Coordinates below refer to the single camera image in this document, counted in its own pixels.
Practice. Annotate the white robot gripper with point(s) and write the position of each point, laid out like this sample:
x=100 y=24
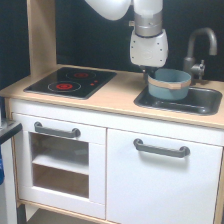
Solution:
x=149 y=52

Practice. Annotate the teal pot with wooden band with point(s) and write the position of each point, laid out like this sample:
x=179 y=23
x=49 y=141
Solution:
x=169 y=84

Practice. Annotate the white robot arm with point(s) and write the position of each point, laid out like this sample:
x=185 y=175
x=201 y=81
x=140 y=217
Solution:
x=147 y=17

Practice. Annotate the grey sink basin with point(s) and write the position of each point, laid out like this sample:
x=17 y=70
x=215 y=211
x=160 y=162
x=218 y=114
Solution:
x=200 y=101

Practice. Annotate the black toy stovetop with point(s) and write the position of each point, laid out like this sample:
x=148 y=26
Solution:
x=71 y=83

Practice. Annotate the white cabinet door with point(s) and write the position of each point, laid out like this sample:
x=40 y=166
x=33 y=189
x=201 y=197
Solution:
x=146 y=188

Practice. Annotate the white oven door with window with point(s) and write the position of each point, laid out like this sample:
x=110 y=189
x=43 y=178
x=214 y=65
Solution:
x=63 y=173

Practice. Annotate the grey object at left edge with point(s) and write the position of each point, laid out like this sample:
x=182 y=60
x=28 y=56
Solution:
x=9 y=129

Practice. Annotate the blue object at left edge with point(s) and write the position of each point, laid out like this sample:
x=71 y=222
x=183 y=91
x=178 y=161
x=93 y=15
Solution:
x=1 y=169

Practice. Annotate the wooden toy kitchen frame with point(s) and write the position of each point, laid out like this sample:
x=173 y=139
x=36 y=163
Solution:
x=112 y=106

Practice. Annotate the grey cabinet door handle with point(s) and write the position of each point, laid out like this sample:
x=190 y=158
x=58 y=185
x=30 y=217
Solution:
x=180 y=153

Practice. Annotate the grey oven door handle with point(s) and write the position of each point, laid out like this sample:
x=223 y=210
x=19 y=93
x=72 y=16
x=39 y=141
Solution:
x=74 y=133

